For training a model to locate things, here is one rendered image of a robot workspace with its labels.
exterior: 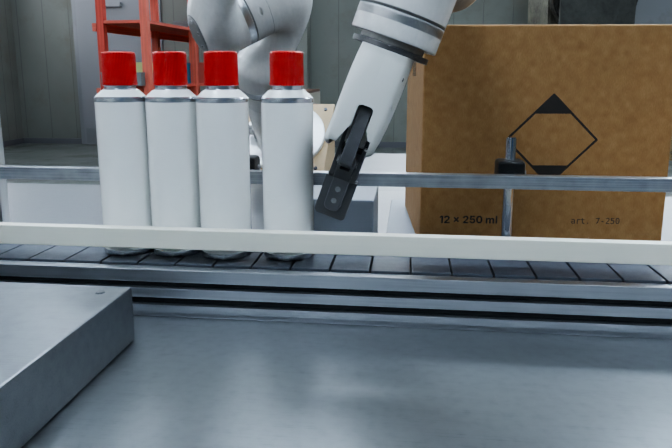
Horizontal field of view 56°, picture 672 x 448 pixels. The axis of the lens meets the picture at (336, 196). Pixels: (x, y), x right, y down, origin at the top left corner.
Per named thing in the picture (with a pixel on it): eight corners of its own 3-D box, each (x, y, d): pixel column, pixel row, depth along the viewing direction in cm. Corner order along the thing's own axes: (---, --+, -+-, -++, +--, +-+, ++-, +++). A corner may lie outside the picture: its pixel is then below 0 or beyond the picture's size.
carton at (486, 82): (418, 246, 80) (424, 24, 75) (404, 207, 104) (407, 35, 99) (661, 248, 79) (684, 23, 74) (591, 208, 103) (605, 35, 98)
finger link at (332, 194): (336, 146, 63) (314, 208, 64) (332, 150, 60) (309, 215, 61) (367, 158, 63) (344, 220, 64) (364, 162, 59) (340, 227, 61)
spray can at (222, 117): (194, 259, 64) (185, 50, 60) (210, 245, 69) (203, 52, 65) (245, 261, 64) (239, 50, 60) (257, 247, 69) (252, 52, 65)
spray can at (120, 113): (95, 255, 65) (80, 50, 62) (118, 242, 71) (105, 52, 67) (143, 257, 65) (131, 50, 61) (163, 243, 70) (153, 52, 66)
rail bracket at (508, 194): (497, 297, 68) (504, 142, 64) (488, 276, 75) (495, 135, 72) (528, 299, 67) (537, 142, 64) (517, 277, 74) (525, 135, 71)
